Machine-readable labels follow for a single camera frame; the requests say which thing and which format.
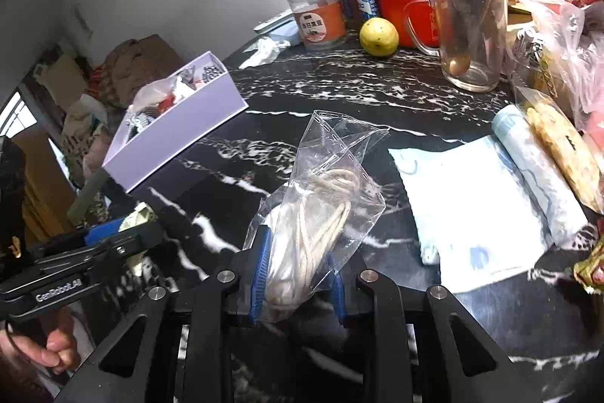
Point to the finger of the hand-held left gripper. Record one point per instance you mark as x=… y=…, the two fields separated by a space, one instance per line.
x=108 y=230
x=118 y=249

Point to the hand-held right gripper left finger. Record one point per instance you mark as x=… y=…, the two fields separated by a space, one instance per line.
x=260 y=275

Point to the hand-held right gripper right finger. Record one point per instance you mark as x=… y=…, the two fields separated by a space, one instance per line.
x=338 y=289

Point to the black white striped cloth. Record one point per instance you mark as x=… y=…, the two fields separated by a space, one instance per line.
x=138 y=120

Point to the lavender cardboard box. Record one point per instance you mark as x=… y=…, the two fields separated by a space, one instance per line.
x=179 y=134

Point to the black white checkered pouch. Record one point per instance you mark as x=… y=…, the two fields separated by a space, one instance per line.
x=212 y=73

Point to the person's left hand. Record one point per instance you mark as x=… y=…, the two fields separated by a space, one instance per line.
x=59 y=344

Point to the wooden board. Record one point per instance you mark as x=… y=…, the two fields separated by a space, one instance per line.
x=42 y=186

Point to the pile of clothes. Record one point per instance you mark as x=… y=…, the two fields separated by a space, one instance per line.
x=89 y=129

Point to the red snack packet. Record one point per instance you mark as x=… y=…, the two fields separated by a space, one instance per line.
x=168 y=103

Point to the window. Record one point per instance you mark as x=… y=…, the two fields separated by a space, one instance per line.
x=16 y=112

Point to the cardboard sheet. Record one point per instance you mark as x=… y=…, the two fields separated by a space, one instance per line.
x=61 y=79

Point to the folded light blue cloth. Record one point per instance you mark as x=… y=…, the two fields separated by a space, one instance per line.
x=472 y=204

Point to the brown jacket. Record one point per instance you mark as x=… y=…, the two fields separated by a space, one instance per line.
x=141 y=63

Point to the crumpled white tissue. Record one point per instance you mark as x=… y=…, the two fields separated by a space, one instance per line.
x=264 y=51

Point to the rolled light blue cloth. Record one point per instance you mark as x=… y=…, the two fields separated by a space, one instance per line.
x=533 y=167

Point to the light blue box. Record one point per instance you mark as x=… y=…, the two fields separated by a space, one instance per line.
x=288 y=35

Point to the white flat device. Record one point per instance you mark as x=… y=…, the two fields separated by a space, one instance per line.
x=273 y=21

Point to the yellow red snack wrapper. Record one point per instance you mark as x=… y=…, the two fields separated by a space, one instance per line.
x=592 y=263

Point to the yellow lemon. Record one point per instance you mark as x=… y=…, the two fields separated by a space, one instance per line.
x=379 y=35

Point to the clear jar orange label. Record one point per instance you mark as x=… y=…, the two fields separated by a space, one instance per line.
x=317 y=18

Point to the cracker packet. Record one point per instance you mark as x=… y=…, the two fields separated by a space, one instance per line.
x=561 y=143

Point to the glass mug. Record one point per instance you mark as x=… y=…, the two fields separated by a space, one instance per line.
x=472 y=34

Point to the pink plastic bag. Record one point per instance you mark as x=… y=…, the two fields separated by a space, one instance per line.
x=575 y=53

